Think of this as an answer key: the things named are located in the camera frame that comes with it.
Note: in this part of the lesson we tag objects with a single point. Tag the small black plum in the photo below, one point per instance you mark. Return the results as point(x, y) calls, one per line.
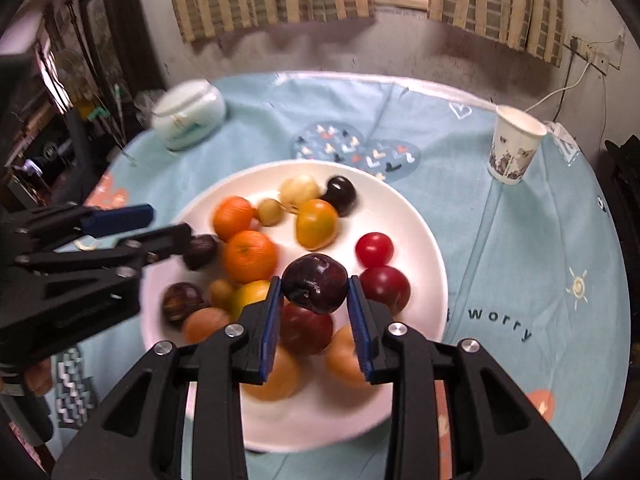
point(340, 195)

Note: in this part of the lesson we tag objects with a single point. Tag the printed paper cup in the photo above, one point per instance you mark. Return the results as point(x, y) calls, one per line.
point(515, 145)

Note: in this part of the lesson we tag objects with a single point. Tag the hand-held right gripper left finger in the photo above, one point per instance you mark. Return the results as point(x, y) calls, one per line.
point(267, 330)

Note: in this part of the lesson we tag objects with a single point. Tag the white wall socket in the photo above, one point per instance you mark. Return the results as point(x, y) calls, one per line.
point(595, 52)

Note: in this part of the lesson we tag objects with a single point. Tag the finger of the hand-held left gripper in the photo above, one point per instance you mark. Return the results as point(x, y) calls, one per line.
point(165, 242)
point(120, 217)

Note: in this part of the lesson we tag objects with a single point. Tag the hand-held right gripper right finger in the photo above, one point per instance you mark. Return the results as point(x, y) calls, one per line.
point(360, 330)

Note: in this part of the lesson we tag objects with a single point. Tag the pale green ceramic lidded jar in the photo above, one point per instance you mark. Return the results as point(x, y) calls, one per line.
point(187, 115)

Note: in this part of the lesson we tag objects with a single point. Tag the red cherry tomato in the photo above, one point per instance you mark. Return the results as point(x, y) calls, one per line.
point(374, 249)

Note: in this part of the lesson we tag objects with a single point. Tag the orange tangerine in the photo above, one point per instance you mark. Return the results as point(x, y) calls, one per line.
point(250, 256)
point(233, 217)

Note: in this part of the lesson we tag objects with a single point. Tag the white adapter box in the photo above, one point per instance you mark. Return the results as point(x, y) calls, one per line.
point(562, 137)

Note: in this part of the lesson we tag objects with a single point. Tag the dark brown passion fruit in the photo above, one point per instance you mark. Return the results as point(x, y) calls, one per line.
point(201, 252)

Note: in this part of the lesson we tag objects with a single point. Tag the yellow-green tomato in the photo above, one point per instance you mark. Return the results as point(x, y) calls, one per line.
point(316, 223)

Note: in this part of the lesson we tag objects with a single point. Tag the dark framed picture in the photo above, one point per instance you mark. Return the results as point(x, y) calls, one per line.
point(107, 30)

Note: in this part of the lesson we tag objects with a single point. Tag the person's left hand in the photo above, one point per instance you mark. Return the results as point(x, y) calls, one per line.
point(37, 377)

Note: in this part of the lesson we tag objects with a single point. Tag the small cream round fruit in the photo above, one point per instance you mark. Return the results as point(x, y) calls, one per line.
point(299, 190)

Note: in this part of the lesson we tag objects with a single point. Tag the white oval plate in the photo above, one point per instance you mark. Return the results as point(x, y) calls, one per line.
point(415, 240)

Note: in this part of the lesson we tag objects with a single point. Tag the dark purple plum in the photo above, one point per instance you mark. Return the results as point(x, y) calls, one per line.
point(315, 284)

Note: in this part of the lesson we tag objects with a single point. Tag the small tan longan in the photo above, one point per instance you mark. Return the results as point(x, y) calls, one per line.
point(270, 211)
point(221, 294)

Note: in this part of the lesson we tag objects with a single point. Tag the striped tan pepino melon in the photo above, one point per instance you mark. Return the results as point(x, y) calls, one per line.
point(205, 325)

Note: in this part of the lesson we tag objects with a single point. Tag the red-purple plum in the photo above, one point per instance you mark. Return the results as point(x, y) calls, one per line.
point(305, 330)

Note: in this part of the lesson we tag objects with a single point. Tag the yellow-orange round fruit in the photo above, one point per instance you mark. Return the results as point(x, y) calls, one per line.
point(247, 295)

